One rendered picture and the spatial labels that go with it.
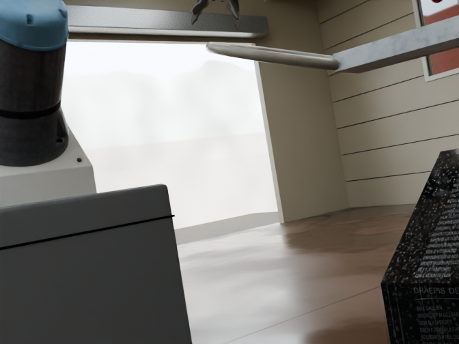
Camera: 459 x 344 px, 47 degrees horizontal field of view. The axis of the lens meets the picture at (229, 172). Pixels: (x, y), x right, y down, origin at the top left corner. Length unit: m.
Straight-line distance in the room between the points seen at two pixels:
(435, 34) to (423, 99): 7.50
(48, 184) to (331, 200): 8.90
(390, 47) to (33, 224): 0.94
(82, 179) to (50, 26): 0.28
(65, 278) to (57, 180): 0.20
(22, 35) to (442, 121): 8.03
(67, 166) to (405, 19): 8.33
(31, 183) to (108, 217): 0.16
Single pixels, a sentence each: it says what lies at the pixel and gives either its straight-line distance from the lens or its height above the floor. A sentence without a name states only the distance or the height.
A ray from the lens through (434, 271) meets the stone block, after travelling 1.04.
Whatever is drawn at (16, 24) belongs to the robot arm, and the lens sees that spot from 0.88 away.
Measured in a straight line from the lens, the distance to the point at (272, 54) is 1.41.
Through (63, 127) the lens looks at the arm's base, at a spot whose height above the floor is 0.98.
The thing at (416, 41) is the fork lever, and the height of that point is 1.09.
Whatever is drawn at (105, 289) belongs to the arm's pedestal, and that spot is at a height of 0.69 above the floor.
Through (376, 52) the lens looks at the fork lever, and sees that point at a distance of 1.40.
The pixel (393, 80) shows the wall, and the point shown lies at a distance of 9.16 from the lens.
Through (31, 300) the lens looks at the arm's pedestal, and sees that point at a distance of 0.85.
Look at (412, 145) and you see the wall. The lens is 8.99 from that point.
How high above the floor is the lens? 0.83
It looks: 1 degrees up
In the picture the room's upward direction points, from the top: 9 degrees counter-clockwise
